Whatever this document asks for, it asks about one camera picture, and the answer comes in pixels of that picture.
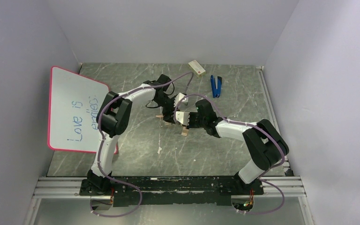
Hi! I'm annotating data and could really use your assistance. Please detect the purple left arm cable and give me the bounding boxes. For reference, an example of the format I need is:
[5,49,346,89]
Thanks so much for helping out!
[96,72,195,140]

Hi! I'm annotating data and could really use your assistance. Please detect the beige folding umbrella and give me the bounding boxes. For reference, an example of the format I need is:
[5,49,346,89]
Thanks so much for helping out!
[155,114,189,136]

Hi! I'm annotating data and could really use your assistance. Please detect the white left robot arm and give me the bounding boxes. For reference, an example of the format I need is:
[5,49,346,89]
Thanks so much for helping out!
[87,74,176,192]

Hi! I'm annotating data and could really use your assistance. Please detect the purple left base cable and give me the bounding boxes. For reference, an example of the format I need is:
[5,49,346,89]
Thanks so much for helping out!
[97,136,143,218]

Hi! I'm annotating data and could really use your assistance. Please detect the pink framed whiteboard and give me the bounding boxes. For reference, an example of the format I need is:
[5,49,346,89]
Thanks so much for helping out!
[47,67,109,153]

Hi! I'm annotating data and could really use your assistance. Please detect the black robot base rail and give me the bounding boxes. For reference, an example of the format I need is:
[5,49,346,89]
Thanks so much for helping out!
[79,176,264,207]

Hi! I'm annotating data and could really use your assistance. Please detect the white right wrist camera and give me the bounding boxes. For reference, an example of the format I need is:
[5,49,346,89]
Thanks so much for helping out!
[174,111,190,126]

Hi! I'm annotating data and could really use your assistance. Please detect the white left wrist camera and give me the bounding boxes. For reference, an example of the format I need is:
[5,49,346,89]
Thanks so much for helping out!
[174,93,188,107]

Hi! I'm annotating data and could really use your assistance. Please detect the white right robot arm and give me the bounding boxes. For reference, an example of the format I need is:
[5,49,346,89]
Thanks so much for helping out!
[184,99,289,185]

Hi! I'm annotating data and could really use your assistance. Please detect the blue stapler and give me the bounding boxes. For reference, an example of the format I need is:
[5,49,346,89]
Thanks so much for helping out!
[210,75,222,98]

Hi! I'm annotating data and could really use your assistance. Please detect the small white red box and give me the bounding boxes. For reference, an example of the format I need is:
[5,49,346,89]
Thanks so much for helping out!
[188,60,206,78]

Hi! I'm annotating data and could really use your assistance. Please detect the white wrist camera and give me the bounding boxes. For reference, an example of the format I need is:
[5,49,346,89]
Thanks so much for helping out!
[174,93,188,107]
[174,111,190,126]

